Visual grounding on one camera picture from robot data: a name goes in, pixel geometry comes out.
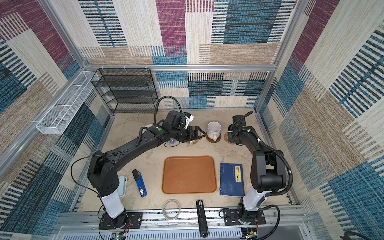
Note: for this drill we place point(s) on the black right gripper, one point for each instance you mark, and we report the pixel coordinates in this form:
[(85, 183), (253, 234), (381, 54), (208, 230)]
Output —
[(230, 138)]

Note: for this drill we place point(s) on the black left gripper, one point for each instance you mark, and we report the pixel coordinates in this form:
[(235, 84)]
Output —
[(195, 135)]

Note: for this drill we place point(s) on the beige mug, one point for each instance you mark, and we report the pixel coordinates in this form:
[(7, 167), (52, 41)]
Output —
[(192, 142)]

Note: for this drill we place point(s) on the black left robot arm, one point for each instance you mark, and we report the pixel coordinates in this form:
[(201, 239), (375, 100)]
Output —
[(103, 169)]

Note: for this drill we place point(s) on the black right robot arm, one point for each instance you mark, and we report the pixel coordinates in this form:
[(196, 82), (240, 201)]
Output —
[(271, 174)]

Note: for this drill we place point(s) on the orange brown serving tray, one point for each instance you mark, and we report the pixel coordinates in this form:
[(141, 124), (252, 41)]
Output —
[(189, 175)]

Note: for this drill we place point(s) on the dark blue book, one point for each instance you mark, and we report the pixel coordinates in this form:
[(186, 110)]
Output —
[(232, 180)]

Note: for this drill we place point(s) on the blue black utility knife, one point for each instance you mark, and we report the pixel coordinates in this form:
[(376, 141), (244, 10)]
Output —
[(140, 183)]

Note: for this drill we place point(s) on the light blue glasses case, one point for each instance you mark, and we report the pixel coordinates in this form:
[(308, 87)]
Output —
[(122, 186)]

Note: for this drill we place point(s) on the black handheld device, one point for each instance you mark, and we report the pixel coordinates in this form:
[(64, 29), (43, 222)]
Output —
[(202, 221)]

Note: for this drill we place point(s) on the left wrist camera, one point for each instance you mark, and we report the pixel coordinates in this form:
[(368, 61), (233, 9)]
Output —
[(187, 119)]

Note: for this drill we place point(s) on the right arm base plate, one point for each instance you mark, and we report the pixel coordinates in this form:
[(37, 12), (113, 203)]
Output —
[(232, 217)]

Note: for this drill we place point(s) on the black wire shelf rack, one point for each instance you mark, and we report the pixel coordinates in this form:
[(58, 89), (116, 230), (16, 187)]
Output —
[(125, 90)]

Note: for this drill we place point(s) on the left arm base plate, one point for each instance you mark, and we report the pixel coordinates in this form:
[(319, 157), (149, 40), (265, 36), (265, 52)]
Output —
[(133, 220)]

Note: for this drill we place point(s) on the white mesh wall basket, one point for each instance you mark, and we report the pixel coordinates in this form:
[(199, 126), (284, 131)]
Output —
[(60, 115)]

